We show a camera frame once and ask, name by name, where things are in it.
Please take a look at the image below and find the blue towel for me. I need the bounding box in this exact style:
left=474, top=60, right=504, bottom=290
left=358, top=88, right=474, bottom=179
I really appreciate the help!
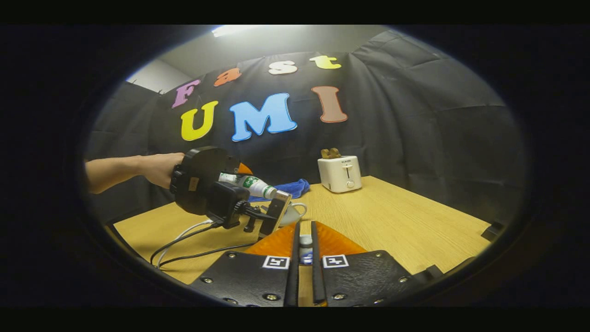
left=248, top=178, right=311, bottom=202

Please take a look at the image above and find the white teacup lid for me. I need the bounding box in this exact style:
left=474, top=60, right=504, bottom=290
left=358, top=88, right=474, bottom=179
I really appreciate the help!
left=299, top=234, right=314, bottom=266

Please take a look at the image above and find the white plastic water bottle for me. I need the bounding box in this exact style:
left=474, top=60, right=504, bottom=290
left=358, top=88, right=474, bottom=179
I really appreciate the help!
left=218, top=172, right=278, bottom=200

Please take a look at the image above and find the black backdrop cloth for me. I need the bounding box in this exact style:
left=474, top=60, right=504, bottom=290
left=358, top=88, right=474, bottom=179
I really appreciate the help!
left=85, top=30, right=528, bottom=226

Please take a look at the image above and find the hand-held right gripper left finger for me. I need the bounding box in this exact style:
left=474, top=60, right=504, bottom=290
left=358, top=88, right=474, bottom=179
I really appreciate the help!
left=189, top=221, right=300, bottom=307

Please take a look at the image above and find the white toaster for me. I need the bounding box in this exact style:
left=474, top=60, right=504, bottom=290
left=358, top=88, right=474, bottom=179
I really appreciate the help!
left=317, top=155, right=363, bottom=194

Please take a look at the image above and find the black cable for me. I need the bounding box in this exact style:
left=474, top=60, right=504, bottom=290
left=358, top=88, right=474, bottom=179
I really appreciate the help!
left=159, top=242, right=259, bottom=268
left=150, top=224, right=219, bottom=266

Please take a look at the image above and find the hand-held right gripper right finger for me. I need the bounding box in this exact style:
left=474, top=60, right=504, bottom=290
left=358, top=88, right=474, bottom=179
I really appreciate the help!
left=311, top=220, right=429, bottom=307

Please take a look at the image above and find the white blue teacup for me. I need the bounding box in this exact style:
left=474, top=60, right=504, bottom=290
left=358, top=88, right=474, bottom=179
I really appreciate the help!
left=277, top=202, right=307, bottom=227

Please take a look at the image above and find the white cable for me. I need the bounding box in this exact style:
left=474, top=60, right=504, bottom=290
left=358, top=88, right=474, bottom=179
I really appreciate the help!
left=157, top=219, right=215, bottom=268

